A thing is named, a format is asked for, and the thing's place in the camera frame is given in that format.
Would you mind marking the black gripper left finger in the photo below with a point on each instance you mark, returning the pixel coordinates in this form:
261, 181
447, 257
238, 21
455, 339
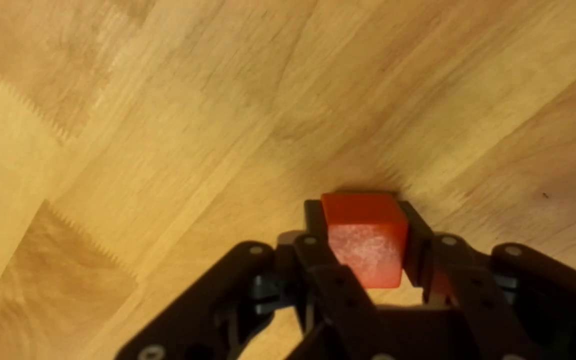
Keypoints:
268, 312

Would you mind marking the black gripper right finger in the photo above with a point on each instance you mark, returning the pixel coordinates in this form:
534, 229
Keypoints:
528, 307

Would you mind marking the orange block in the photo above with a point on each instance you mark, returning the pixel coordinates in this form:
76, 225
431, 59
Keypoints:
364, 240

